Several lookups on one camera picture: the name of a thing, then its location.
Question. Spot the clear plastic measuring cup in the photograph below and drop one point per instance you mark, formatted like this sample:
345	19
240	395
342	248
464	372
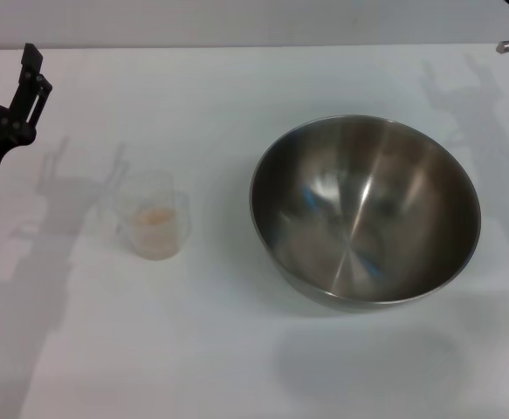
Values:
151	196

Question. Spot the white rice grains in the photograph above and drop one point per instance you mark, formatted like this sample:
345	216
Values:
154	227

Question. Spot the stainless steel mixing bowl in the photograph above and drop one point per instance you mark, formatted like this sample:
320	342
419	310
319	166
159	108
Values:
365	214

